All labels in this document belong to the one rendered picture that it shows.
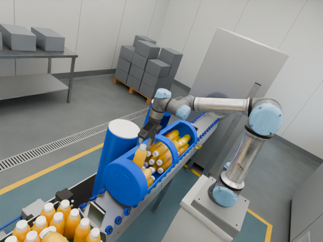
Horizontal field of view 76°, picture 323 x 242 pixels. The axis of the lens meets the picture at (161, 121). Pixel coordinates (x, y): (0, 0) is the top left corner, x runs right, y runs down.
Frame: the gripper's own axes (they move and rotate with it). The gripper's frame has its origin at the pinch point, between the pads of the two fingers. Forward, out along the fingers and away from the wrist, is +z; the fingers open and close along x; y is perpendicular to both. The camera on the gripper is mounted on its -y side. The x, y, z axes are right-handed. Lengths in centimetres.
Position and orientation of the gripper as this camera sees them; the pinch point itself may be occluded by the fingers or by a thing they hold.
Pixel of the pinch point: (143, 146)
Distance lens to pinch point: 119.1
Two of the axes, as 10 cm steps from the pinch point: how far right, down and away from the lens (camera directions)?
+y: 5.0, -2.8, 8.2
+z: -3.1, 8.3, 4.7
